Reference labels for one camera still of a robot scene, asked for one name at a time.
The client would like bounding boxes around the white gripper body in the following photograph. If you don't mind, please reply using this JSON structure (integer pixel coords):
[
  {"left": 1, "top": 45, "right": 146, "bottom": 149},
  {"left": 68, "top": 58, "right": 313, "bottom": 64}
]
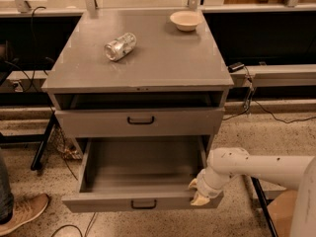
[{"left": 196, "top": 167, "right": 230, "bottom": 199}]

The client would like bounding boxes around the grey drawer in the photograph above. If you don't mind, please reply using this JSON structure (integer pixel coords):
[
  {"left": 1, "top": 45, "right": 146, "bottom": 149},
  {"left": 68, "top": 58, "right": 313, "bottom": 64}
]
[
  {"left": 55, "top": 108, "right": 224, "bottom": 137},
  {"left": 60, "top": 135, "right": 225, "bottom": 214}
]

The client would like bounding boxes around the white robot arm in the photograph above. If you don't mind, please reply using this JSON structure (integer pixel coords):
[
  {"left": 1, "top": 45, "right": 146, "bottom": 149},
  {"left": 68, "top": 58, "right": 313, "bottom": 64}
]
[{"left": 189, "top": 147, "right": 316, "bottom": 237}]

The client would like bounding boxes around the grey top drawer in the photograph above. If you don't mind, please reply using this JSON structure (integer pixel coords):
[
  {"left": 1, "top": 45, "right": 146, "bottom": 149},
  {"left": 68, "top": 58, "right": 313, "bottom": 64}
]
[{"left": 55, "top": 108, "right": 224, "bottom": 137}]

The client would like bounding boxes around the grey drawer cabinet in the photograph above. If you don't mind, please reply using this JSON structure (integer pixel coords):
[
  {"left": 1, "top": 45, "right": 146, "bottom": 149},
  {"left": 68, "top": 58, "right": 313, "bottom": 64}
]
[{"left": 41, "top": 7, "right": 235, "bottom": 156}]

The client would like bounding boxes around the cardboard box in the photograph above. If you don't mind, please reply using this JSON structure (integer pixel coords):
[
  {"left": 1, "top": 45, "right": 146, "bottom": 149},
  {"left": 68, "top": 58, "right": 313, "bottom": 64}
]
[{"left": 268, "top": 190, "right": 297, "bottom": 237}]

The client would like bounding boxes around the small black device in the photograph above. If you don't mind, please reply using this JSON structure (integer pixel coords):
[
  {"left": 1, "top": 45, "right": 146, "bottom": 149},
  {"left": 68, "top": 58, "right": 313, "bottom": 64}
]
[{"left": 228, "top": 62, "right": 244, "bottom": 73}]

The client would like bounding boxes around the crushed silver can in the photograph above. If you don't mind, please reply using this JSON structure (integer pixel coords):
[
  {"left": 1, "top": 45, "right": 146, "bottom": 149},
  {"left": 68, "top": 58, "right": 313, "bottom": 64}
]
[{"left": 104, "top": 33, "right": 137, "bottom": 61}]

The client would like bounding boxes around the black table leg left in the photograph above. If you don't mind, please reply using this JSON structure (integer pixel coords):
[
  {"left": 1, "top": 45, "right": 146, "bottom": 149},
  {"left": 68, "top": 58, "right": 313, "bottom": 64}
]
[{"left": 31, "top": 115, "right": 55, "bottom": 171}]

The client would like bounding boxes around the white paper bowl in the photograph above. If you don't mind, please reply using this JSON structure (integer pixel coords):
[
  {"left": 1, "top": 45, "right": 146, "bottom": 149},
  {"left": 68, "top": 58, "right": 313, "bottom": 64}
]
[{"left": 170, "top": 11, "right": 202, "bottom": 32}]

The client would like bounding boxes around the tan sneaker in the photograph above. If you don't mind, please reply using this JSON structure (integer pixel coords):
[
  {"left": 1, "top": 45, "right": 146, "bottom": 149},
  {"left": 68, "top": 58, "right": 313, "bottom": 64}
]
[{"left": 0, "top": 194, "right": 49, "bottom": 236}]

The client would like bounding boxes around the dark trouser leg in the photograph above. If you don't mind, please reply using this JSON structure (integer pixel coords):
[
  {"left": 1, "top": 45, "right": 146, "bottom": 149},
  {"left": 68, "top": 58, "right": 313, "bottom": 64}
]
[{"left": 0, "top": 152, "right": 14, "bottom": 224}]

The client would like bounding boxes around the black metal frame leg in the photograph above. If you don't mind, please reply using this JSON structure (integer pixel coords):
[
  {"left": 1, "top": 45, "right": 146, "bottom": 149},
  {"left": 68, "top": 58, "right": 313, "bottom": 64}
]
[{"left": 251, "top": 178, "right": 278, "bottom": 237}]

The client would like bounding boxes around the black cable right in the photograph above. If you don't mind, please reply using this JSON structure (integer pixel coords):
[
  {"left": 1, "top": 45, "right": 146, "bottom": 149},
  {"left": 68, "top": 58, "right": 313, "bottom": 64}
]
[{"left": 222, "top": 66, "right": 316, "bottom": 124}]

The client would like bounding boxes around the black floor cable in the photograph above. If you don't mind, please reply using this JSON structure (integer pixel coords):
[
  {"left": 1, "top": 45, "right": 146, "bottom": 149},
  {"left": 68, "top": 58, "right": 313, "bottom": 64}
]
[{"left": 48, "top": 138, "right": 99, "bottom": 237}]

